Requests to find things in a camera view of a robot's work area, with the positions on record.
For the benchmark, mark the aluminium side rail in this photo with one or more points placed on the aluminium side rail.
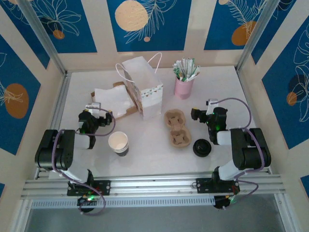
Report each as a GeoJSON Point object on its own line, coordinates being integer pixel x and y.
{"type": "Point", "coordinates": [58, 113]}

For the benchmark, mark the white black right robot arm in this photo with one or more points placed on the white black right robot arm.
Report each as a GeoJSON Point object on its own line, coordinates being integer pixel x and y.
{"type": "Point", "coordinates": [251, 149]}

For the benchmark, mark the aluminium frame leg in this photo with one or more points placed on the aluminium frame leg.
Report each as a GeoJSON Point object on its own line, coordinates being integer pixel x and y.
{"type": "Point", "coordinates": [23, 215]}
{"type": "Point", "coordinates": [282, 212]}

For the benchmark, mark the white paper napkins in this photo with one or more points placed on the white paper napkins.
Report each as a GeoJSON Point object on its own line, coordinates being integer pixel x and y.
{"type": "Point", "coordinates": [108, 99]}

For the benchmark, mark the aluminium frame post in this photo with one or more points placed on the aluminium frame post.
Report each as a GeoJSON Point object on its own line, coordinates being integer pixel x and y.
{"type": "Point", "coordinates": [258, 36]}
{"type": "Point", "coordinates": [43, 36]}

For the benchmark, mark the black paper coffee cup stack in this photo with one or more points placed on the black paper coffee cup stack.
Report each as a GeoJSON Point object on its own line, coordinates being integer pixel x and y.
{"type": "Point", "coordinates": [118, 140]}

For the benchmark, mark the aluminium frame rail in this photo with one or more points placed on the aluminium frame rail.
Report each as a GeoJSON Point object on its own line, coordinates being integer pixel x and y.
{"type": "Point", "coordinates": [154, 186]}

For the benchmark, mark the brown cardboard napkin box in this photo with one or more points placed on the brown cardboard napkin box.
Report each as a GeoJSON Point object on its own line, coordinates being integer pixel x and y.
{"type": "Point", "coordinates": [130, 110]}

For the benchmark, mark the brown pulp cup carrier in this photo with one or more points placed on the brown pulp cup carrier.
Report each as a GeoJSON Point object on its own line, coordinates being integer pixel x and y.
{"type": "Point", "coordinates": [179, 131]}

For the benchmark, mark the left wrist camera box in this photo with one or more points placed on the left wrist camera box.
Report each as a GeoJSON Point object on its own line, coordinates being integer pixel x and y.
{"type": "Point", "coordinates": [93, 106]}

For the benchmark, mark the cartoon animal paper gift bag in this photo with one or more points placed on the cartoon animal paper gift bag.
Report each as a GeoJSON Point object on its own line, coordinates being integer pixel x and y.
{"type": "Point", "coordinates": [150, 106]}

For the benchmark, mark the black plastic cup lid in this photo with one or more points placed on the black plastic cup lid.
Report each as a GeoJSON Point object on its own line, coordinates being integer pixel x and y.
{"type": "Point", "coordinates": [202, 148]}

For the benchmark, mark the pink cylindrical straw holder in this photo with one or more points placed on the pink cylindrical straw holder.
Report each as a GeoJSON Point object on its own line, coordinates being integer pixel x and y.
{"type": "Point", "coordinates": [183, 89]}

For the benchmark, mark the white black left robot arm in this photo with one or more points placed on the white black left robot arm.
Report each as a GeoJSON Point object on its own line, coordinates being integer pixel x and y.
{"type": "Point", "coordinates": [66, 147]}

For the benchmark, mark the white green wrapped straw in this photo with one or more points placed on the white green wrapped straw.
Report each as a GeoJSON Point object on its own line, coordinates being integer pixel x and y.
{"type": "Point", "coordinates": [176, 68]}
{"type": "Point", "coordinates": [192, 66]}
{"type": "Point", "coordinates": [196, 72]}
{"type": "Point", "coordinates": [187, 65]}
{"type": "Point", "coordinates": [182, 65]}

